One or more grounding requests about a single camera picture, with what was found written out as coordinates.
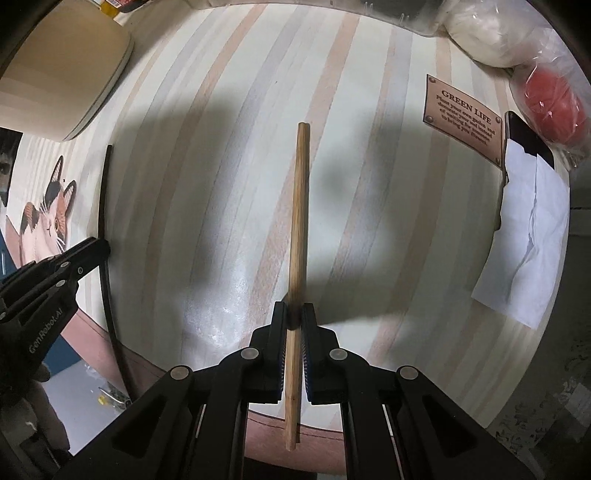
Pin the white paper sheet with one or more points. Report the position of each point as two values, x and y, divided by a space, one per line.
521 240

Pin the white filled plastic bag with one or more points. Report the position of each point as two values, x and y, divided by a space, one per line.
489 32

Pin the brown leather label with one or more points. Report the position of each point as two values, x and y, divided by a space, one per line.
461 120

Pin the clear plastic container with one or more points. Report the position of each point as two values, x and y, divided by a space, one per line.
401 14

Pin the wooden chopstick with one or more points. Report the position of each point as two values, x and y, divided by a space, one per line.
299 207

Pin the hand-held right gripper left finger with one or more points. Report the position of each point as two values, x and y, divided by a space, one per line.
280 369

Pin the red object in plastic bag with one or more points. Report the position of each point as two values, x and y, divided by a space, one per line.
561 50

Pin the black phone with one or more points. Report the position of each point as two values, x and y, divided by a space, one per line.
526 134

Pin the beige ribbed utensil holder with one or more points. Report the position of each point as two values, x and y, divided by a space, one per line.
60 69

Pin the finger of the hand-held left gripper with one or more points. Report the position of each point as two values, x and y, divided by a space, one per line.
87 256
32 286

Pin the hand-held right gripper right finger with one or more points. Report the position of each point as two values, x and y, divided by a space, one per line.
306 369

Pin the black chopstick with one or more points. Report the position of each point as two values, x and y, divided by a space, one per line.
105 184

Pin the striped cat print mat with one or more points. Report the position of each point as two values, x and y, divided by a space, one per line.
207 184

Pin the red round object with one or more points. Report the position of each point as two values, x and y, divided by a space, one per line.
551 104

